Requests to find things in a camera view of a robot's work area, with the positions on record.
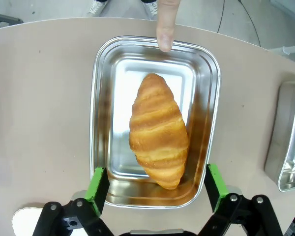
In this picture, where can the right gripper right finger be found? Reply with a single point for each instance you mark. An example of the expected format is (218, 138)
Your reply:
(248, 218)

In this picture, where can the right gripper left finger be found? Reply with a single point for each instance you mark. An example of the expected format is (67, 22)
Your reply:
(64, 221)

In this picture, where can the golden brown croissant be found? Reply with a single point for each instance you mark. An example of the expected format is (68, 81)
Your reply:
(158, 132)

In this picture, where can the rectangular stainless steel container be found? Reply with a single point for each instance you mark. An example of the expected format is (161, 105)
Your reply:
(201, 86)
(292, 159)

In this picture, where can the person's left hand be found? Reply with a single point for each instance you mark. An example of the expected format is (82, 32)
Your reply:
(165, 27)

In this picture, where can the white round plate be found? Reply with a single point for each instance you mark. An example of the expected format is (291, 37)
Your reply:
(22, 218)

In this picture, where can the dark grey floor base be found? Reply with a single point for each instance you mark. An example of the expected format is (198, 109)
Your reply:
(2, 20)

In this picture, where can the person's right white shoe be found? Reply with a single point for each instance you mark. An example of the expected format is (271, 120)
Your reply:
(97, 7)

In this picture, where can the person's white shoe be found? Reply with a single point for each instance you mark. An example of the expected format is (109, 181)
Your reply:
(97, 7)
(151, 8)

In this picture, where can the person's left white shoe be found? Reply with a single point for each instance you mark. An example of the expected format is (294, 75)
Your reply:
(151, 8)

